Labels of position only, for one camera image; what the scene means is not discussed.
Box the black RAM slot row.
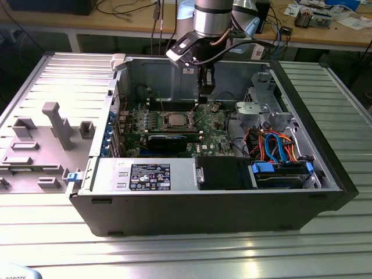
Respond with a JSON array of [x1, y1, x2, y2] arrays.
[[146, 98, 201, 112], [145, 130, 204, 139]]

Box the CPU socket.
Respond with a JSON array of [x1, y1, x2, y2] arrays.
[[162, 110, 198, 131]]

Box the black box on desk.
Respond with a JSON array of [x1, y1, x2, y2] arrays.
[[257, 0, 271, 34]]

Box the silver metal drive cage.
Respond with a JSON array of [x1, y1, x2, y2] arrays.
[[234, 71, 295, 132]]

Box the black case fan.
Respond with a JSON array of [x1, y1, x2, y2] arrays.
[[135, 84, 152, 103]]

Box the green motherboard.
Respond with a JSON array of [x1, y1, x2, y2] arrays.
[[116, 100, 237, 159]]

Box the printed white leaflet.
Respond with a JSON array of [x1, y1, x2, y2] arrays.
[[284, 2, 303, 17]]

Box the wooden desk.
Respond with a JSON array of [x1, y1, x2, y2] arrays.
[[0, 0, 372, 53]]

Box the copper heat sink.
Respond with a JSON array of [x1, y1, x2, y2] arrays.
[[294, 8, 313, 29]]

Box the black graphics card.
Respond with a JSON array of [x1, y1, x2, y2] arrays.
[[146, 134, 188, 153]]

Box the black power supply label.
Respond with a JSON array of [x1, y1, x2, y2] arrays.
[[130, 163, 171, 191]]

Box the blue box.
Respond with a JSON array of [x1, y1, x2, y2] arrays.
[[324, 0, 362, 12]]

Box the white papers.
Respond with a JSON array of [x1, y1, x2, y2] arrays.
[[334, 16, 372, 31]]

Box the hard disk in blue carrier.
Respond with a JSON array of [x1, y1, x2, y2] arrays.
[[249, 162, 315, 189]]

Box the silver power supply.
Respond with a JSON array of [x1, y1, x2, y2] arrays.
[[92, 158, 199, 194]]

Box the black open PC case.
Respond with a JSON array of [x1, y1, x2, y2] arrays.
[[66, 53, 360, 238]]

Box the blue plastic clip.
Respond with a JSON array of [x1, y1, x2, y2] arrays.
[[66, 171, 83, 184]]

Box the grey parts rack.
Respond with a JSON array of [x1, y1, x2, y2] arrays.
[[0, 101, 97, 194]]

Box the pale blue teach pendant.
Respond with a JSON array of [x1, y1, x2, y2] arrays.
[[0, 261, 43, 279]]

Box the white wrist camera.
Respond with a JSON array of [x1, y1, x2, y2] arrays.
[[164, 32, 195, 69]]

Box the black camera cable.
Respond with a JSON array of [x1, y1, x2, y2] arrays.
[[191, 40, 276, 65]]

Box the red orange wire bundle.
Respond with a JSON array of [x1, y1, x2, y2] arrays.
[[244, 126, 267, 160]]

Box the blue data wire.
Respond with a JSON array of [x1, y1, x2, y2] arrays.
[[263, 129, 288, 165]]

